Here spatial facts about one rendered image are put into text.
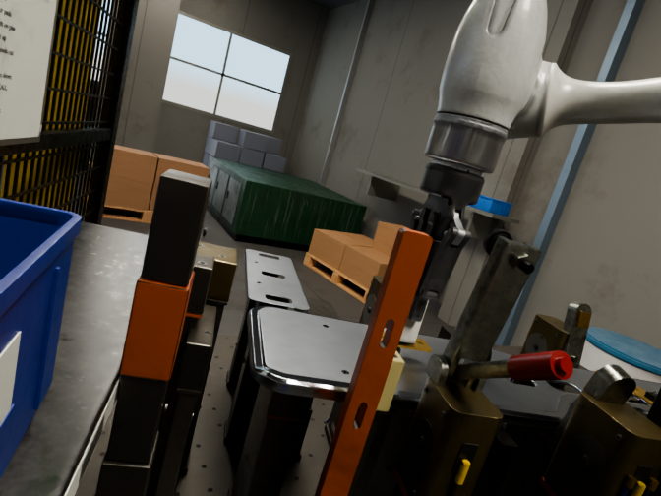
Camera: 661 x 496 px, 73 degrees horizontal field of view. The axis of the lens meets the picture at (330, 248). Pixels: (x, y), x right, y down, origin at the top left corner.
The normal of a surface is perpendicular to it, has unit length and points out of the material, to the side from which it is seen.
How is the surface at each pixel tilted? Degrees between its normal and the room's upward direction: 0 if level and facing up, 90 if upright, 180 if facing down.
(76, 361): 0
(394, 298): 90
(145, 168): 90
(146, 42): 90
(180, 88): 90
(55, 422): 0
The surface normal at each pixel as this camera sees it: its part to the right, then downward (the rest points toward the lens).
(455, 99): -0.72, 0.15
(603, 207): -0.86, -0.14
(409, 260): 0.19, 0.27
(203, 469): 0.27, -0.94
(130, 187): 0.51, 0.32
